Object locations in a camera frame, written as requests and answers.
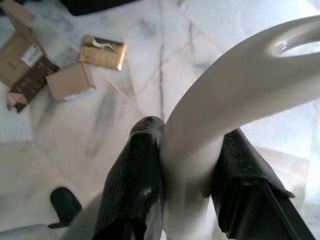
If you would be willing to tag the cardboard box with white label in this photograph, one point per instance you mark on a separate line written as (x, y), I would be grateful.
(17, 57)

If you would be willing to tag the open tan cardboard box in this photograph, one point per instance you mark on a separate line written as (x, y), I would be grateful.
(17, 17)

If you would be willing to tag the dark brown printed box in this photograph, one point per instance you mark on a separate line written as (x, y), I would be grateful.
(30, 82)

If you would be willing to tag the shiny golden flat box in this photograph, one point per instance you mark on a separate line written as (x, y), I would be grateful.
(102, 55)

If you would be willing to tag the small plain tan box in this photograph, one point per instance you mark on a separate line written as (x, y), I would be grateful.
(70, 81)

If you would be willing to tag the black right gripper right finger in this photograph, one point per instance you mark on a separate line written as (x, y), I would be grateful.
(245, 195)

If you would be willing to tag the black robot foot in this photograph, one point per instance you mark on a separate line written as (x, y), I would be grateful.
(65, 205)

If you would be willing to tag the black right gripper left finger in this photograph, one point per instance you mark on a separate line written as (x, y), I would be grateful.
(130, 175)

